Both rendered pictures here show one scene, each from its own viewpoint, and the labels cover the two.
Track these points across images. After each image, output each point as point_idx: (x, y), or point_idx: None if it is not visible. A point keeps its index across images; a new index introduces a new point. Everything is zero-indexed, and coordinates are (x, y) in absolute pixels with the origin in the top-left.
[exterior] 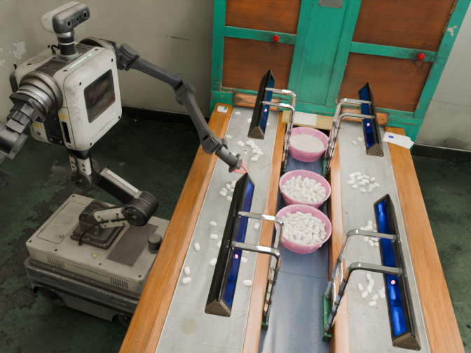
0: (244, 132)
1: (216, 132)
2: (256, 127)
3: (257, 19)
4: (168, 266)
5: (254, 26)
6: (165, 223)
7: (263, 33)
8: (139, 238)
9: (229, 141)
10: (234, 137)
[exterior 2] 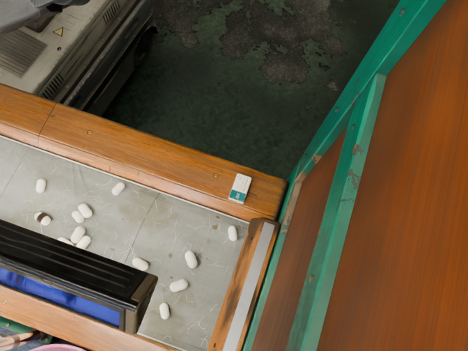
0: (142, 237)
1: (131, 157)
2: None
3: (365, 251)
4: None
5: (350, 241)
6: (26, 88)
7: (310, 300)
8: (3, 51)
9: (103, 189)
10: (120, 205)
